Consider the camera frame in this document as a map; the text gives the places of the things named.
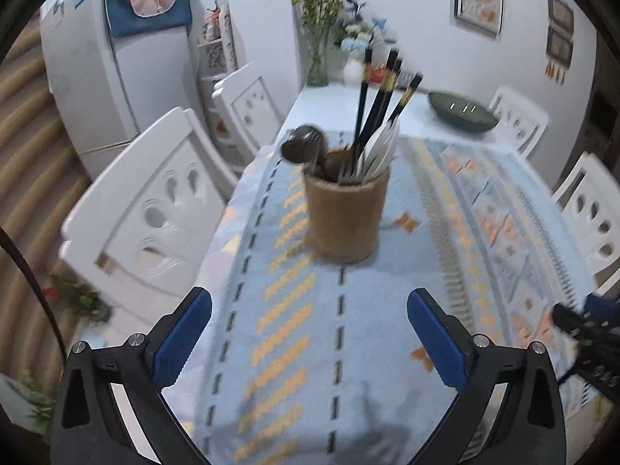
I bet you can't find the white ceramic spoon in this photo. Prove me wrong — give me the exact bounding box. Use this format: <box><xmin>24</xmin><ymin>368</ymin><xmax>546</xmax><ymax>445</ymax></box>
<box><xmin>356</xmin><ymin>121</ymin><xmax>393</xmax><ymax>180</ymax></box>
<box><xmin>368</xmin><ymin>119</ymin><xmax>400</xmax><ymax>177</ymax></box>

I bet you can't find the white carved corner shelf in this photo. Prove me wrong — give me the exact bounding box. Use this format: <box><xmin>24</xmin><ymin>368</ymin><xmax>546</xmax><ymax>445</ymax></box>
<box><xmin>196</xmin><ymin>2</ymin><xmax>239</xmax><ymax>83</ymax></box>

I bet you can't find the dark metal spoon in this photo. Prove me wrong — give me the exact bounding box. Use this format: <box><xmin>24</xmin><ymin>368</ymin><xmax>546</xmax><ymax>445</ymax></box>
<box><xmin>291</xmin><ymin>125</ymin><xmax>326</xmax><ymax>175</ymax></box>
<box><xmin>281</xmin><ymin>140</ymin><xmax>320</xmax><ymax>175</ymax></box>

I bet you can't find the dark green bowl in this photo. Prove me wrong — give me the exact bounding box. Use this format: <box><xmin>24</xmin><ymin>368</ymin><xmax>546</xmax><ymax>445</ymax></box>
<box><xmin>427</xmin><ymin>90</ymin><xmax>499</xmax><ymax>133</ymax></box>

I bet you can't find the white carved dining chair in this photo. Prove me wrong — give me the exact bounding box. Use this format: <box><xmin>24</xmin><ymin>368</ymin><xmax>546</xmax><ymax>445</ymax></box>
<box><xmin>212</xmin><ymin>61</ymin><xmax>286</xmax><ymax>175</ymax></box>
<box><xmin>552</xmin><ymin>152</ymin><xmax>620</xmax><ymax>296</ymax></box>
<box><xmin>58</xmin><ymin>107</ymin><xmax>238</xmax><ymax>320</ymax></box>
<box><xmin>488</xmin><ymin>86</ymin><xmax>550</xmax><ymax>158</ymax></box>

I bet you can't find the small framed tasselled wall hanging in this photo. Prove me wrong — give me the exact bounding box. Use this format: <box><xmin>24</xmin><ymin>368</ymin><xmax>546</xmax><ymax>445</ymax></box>
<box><xmin>545</xmin><ymin>0</ymin><xmax>575</xmax><ymax>83</ymax></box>

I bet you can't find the light blue patterned tablecloth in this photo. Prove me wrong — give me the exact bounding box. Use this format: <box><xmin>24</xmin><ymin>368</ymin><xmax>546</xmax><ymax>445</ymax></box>
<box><xmin>194</xmin><ymin>136</ymin><xmax>599</xmax><ymax>465</ymax></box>

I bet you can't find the metal fork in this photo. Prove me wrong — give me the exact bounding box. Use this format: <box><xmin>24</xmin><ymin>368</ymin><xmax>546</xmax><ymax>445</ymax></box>
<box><xmin>338</xmin><ymin>148</ymin><xmax>362</xmax><ymax>186</ymax></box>

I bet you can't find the white refrigerator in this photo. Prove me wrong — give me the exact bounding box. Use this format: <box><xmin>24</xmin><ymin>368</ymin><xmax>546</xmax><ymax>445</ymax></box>
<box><xmin>39</xmin><ymin>0</ymin><xmax>207</xmax><ymax>180</ymax></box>

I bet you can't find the green leafy plant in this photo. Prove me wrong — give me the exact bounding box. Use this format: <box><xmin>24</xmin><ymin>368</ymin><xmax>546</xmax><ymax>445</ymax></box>
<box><xmin>10</xmin><ymin>373</ymin><xmax>54</xmax><ymax>437</ymax></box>

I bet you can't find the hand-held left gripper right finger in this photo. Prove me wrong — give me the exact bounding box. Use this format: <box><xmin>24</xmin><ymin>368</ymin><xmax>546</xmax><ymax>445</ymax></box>
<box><xmin>406</xmin><ymin>288</ymin><xmax>567</xmax><ymax>465</ymax></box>

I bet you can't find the black cable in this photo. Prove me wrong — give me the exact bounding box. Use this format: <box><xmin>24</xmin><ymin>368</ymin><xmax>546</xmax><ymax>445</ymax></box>
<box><xmin>0</xmin><ymin>227</ymin><xmax>66</xmax><ymax>350</ymax></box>

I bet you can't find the blue refrigerator cover cloth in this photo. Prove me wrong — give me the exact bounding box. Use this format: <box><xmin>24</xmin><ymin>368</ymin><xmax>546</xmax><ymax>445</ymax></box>
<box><xmin>102</xmin><ymin>0</ymin><xmax>192</xmax><ymax>40</ymax></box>

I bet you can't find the dark wooden cabinet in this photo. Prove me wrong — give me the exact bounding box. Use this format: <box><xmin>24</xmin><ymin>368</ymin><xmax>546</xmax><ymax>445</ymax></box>
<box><xmin>579</xmin><ymin>34</ymin><xmax>620</xmax><ymax>189</ymax></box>

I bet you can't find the glass vase with green flowers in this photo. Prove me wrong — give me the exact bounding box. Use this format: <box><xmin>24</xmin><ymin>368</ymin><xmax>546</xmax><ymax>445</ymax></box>
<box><xmin>291</xmin><ymin>0</ymin><xmax>350</xmax><ymax>88</ymax></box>

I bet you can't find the wooden utensil holder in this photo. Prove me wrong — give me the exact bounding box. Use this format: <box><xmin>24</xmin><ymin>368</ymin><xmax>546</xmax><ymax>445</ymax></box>
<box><xmin>303</xmin><ymin>148</ymin><xmax>391</xmax><ymax>263</ymax></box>

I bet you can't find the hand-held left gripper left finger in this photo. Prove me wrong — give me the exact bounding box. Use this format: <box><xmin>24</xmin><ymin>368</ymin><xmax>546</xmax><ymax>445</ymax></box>
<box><xmin>51</xmin><ymin>287</ymin><xmax>214</xmax><ymax>465</ymax></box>

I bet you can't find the plant with red flowers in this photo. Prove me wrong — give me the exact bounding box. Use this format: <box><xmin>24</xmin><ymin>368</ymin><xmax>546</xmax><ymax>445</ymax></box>
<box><xmin>41</xmin><ymin>271</ymin><xmax>112</xmax><ymax>320</ymax></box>

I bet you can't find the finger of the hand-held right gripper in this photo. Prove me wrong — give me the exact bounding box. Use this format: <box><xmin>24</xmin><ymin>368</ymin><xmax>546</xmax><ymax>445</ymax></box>
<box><xmin>552</xmin><ymin>303</ymin><xmax>620</xmax><ymax>398</ymax></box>
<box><xmin>582</xmin><ymin>294</ymin><xmax>620</xmax><ymax>323</ymax></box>

